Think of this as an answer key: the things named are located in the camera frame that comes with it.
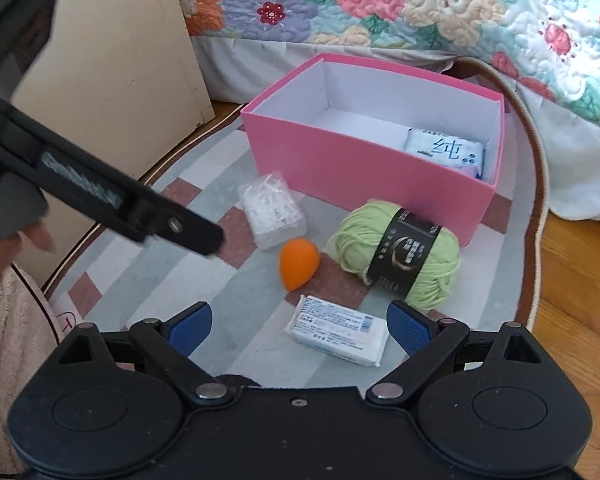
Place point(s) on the pink fluffy garment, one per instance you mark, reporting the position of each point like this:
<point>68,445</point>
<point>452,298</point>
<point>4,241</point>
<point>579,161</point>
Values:
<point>10,360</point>

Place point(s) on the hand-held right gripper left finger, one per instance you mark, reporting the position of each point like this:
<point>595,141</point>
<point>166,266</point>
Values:
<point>192,324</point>

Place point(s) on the floral quilt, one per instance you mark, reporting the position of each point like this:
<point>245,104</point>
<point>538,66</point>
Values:
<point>430,5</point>

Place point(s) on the small white wipes pack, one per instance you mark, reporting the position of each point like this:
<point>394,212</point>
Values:
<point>337,330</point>

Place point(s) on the checkered rug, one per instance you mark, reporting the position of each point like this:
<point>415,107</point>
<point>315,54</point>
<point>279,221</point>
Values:
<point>190,280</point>

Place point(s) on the large blue wipes pack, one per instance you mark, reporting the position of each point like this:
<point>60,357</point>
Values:
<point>442,152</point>

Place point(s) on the orange makeup sponge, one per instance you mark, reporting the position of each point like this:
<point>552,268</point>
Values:
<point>297,265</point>

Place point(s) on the pink cardboard box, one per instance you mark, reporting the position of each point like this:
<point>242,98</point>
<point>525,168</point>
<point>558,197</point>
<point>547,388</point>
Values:
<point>360,170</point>

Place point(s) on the green yarn ball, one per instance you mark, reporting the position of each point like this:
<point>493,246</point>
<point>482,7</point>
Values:
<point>355,245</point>

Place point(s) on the person's left hand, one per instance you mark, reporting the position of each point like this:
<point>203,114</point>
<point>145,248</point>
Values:
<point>0,262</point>

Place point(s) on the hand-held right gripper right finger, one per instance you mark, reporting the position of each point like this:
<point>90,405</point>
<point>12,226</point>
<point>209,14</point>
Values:
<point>410,327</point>

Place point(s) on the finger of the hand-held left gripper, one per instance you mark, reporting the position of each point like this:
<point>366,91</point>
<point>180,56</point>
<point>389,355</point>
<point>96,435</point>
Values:
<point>185,230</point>

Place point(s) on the clear bag white bands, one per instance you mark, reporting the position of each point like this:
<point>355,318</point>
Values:
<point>272,212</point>

